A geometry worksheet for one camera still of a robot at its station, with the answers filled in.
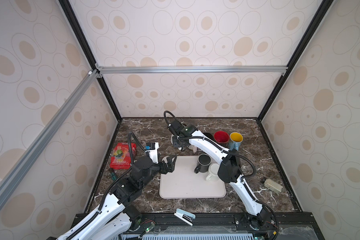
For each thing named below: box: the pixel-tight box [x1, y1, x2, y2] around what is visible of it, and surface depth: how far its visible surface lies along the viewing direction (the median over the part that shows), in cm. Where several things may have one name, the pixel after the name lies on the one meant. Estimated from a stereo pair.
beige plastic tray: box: [159, 155, 227, 199], surface depth 85 cm
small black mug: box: [194, 153, 212, 174], surface depth 87 cm
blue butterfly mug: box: [229, 132, 244, 151], surface depth 97 cm
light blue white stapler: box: [174, 208, 196, 227], surface depth 76 cm
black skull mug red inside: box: [213, 130, 230, 148], surface depth 99 cm
